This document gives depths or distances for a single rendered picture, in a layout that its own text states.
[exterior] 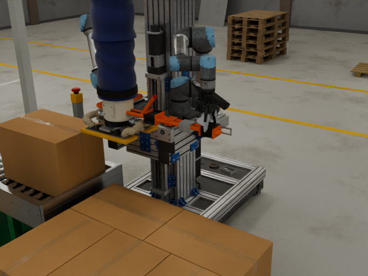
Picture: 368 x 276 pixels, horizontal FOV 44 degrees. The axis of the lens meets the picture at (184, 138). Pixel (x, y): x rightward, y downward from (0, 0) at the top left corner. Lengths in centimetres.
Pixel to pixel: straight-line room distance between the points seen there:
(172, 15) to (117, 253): 152
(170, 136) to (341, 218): 173
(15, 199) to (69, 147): 49
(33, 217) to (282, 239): 180
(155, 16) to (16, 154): 131
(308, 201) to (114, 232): 199
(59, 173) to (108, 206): 37
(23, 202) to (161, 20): 147
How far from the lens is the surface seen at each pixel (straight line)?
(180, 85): 285
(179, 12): 304
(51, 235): 271
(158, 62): 304
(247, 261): 242
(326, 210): 400
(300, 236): 362
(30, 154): 308
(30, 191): 320
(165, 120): 234
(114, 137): 247
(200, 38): 256
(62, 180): 295
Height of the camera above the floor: 202
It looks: 23 degrees down
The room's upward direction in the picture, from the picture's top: 1 degrees counter-clockwise
